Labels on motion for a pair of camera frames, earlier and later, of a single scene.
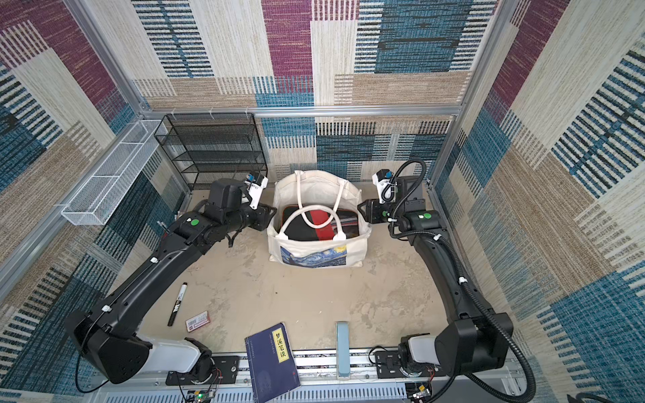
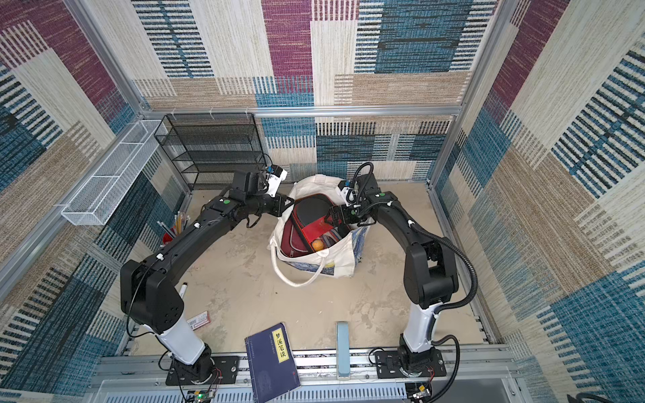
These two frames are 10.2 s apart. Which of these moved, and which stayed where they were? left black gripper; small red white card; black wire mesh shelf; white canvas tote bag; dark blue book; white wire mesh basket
Moved: white canvas tote bag; left black gripper
Stayed: black wire mesh shelf; dark blue book; white wire mesh basket; small red white card
